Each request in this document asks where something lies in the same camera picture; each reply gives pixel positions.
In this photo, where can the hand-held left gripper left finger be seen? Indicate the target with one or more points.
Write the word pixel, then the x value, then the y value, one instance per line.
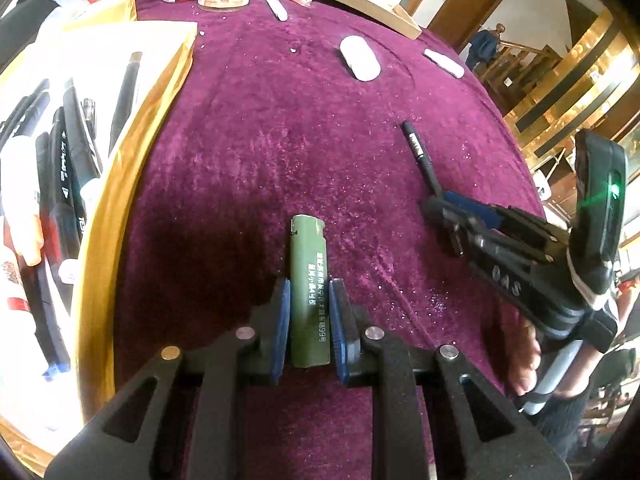
pixel 281 330

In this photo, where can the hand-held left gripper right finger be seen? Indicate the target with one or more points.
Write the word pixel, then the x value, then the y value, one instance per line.
pixel 339 335

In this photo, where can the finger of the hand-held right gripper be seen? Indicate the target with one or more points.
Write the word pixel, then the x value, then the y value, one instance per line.
pixel 450 220
pixel 475 210

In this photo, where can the green lighter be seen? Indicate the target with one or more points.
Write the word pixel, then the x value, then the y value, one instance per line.
pixel 310 290

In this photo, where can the slim black pen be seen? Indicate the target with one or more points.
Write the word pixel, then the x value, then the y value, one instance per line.
pixel 420 152

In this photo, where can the yellow-taped white foam box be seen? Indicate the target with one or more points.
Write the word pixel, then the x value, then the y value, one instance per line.
pixel 115 210

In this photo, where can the pile of marker pens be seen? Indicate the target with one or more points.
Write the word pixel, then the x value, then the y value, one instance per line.
pixel 65 175

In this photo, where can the person's right forearm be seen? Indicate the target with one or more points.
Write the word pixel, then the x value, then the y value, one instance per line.
pixel 575 375

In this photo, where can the person's right hand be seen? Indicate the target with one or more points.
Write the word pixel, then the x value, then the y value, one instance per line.
pixel 522 360

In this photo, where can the white tube on table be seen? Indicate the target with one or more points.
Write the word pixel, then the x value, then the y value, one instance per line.
pixel 444 63

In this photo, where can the golden stair railing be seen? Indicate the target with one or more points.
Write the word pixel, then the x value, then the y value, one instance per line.
pixel 565 75

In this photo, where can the white pill bottle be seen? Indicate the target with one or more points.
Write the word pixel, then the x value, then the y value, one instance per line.
pixel 360 57

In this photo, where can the purple velvet tablecloth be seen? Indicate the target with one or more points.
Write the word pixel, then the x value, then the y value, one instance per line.
pixel 280 135

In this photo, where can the brown wooden door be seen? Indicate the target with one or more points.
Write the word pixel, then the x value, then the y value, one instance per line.
pixel 465 5

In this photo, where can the small white tube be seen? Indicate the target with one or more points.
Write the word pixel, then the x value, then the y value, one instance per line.
pixel 276 9

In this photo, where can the tan packing tape roll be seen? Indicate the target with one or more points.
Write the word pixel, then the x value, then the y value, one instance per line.
pixel 107 10

